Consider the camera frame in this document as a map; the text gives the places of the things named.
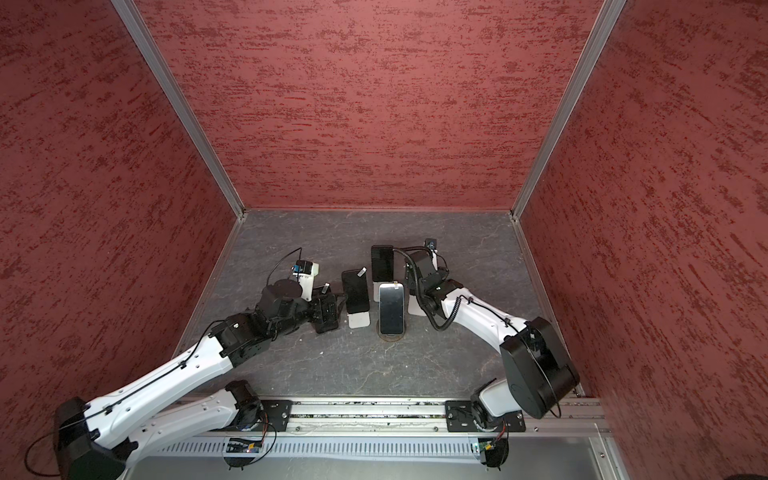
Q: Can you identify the grey stand wooden base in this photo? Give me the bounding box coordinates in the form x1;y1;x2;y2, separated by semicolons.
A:
376;325;405;343

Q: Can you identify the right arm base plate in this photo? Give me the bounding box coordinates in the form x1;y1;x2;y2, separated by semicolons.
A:
445;400;526;434

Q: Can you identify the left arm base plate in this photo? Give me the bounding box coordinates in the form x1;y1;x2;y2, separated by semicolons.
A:
253;399;294;433

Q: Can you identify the corner aluminium post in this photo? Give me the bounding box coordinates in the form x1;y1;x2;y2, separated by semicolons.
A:
510;0;626;222
111;0;247;222

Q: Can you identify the black phone on white stand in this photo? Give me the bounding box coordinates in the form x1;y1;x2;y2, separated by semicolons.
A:
341;267;370;315

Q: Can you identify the white slotted cable duct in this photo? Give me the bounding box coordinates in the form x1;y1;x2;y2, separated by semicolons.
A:
153;435;480;463

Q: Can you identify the right corner aluminium post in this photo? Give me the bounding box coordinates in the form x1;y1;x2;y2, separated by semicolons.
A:
510;0;626;222

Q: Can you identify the white phone stand front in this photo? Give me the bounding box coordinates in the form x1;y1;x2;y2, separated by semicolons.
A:
347;312;371;329

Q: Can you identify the white phone stand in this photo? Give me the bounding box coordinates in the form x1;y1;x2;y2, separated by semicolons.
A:
407;295;426;317
347;312;371;329
373;281;386;303

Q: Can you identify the rear black phone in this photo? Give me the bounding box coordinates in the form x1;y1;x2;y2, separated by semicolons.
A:
371;245;394;283

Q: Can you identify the left corner aluminium post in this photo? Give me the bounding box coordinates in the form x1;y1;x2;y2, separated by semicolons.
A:
111;0;247;222

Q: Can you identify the aluminium frame rail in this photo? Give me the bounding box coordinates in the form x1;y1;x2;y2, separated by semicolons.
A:
261;395;612;438

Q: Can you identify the silver edged phone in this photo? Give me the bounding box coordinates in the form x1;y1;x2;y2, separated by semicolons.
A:
379;282;405;336

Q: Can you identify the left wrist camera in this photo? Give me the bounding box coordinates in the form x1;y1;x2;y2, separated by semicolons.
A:
293;260;319;302

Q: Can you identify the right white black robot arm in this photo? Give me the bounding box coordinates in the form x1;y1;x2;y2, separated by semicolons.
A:
397;246;580;431

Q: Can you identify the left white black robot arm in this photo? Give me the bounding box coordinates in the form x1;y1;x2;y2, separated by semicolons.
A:
53;279;344;479

